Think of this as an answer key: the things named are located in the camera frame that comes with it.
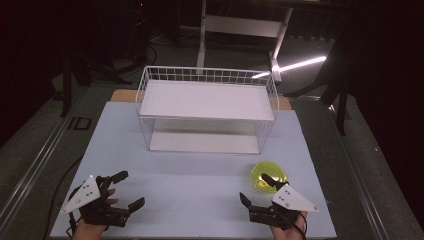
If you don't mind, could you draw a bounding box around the wooden board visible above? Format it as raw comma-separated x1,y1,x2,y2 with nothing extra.
110,88,293,111

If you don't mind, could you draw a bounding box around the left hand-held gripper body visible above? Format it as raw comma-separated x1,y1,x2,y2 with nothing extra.
59,175,131,228

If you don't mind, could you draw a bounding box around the metal floor rail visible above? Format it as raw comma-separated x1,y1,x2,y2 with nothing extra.
0,85,88,228
328,105,388,240

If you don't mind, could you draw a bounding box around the person's left hand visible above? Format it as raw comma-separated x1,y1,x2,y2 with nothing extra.
71,188,120,240

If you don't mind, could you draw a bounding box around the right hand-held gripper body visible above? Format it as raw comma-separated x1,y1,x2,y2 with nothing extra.
248,183,320,231

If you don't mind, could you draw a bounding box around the person's right hand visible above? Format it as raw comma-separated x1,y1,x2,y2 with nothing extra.
269,211,308,240

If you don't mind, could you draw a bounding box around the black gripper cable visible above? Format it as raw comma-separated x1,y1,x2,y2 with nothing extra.
67,186,77,238
299,211,309,240

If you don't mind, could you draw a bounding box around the yellow-green plastic bowl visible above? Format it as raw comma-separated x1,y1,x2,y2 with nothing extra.
250,160,289,195

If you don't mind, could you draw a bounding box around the white metal stand frame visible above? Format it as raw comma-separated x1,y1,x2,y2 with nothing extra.
195,0,294,83

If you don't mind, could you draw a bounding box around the black floor cable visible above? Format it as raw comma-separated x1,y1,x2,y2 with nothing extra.
41,154,84,240

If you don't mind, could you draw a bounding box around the black stand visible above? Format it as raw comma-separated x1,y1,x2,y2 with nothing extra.
59,49,134,118
285,33,352,136

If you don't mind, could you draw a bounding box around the white wire shelf rack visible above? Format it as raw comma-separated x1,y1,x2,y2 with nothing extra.
134,65,280,156

